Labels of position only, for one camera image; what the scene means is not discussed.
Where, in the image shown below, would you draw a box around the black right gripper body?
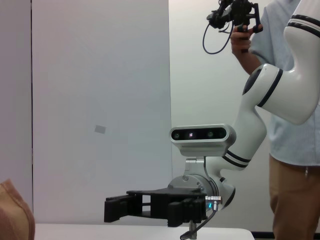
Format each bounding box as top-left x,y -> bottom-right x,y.
126,187 -> 208,218

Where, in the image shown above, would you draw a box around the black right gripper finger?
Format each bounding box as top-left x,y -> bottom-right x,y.
103,194 -> 144,223
166,198 -> 209,228

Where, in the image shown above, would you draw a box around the khaki canvas food bag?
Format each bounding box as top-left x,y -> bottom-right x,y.
0,178 -> 36,240

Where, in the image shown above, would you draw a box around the black handheld teleoperation controller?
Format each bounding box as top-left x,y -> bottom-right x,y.
206,0 -> 264,54

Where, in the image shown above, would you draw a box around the person bare forearm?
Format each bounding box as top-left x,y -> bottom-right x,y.
234,48 -> 266,77

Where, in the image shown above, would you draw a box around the khaki trousers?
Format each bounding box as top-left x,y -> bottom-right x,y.
268,153 -> 320,240

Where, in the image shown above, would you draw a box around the person bare hand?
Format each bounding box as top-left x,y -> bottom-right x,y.
229,23 -> 264,56

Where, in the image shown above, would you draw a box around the right arm silver cable connector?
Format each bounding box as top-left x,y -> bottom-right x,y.
179,195 -> 224,240

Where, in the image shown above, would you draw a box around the silver camera mount bracket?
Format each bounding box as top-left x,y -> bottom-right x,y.
184,156 -> 206,179

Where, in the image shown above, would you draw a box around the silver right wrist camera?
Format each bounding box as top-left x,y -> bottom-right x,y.
169,123 -> 237,157

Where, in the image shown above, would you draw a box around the black controller cable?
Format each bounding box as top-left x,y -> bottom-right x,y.
202,13 -> 235,55

